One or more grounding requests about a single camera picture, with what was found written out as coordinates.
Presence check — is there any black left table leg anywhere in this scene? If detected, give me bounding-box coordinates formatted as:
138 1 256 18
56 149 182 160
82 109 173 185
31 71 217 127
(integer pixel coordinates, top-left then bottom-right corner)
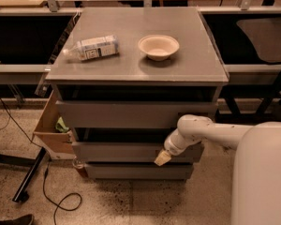
0 148 47 203

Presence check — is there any black office chair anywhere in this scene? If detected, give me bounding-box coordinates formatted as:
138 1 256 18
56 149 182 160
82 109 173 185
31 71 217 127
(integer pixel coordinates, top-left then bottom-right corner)
237 17 281 65

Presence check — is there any grey drawer cabinet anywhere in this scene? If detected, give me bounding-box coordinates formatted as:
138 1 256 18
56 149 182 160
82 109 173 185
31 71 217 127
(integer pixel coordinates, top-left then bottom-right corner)
45 7 230 181

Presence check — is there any grey top drawer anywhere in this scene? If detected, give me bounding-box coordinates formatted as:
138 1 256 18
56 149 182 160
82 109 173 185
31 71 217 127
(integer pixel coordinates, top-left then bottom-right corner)
56 100 217 128

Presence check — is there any beige paper bowl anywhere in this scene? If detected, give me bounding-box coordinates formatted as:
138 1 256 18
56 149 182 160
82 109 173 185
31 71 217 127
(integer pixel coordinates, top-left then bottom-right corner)
138 35 180 61

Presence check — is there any grey bottom drawer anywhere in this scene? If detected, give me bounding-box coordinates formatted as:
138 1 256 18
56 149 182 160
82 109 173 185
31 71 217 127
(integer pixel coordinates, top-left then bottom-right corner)
84 163 194 180

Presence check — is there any brown cardboard box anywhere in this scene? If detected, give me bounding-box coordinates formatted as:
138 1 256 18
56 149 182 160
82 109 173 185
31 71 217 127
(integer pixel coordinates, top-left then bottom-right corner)
34 92 74 159

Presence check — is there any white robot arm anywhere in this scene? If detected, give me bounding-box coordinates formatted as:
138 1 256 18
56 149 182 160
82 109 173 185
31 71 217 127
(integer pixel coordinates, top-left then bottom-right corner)
155 114 281 225

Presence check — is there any black table leg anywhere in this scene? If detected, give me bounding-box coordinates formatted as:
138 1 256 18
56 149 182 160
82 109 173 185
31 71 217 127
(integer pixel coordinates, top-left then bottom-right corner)
0 148 47 203
215 88 259 124

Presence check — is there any green cloth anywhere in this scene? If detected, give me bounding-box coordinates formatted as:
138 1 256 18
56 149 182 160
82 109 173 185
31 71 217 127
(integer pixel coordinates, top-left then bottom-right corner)
55 117 69 133

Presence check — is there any black right table leg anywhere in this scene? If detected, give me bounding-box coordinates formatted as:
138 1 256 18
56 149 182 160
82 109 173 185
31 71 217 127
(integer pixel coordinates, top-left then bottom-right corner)
215 88 259 124

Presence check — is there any grey drawer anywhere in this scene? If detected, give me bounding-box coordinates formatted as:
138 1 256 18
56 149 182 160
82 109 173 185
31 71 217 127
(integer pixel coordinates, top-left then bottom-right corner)
84 163 194 180
70 127 206 164
56 100 217 128

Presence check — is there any dark shoe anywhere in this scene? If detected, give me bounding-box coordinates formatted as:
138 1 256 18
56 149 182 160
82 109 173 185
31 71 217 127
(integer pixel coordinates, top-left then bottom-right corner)
0 214 34 225

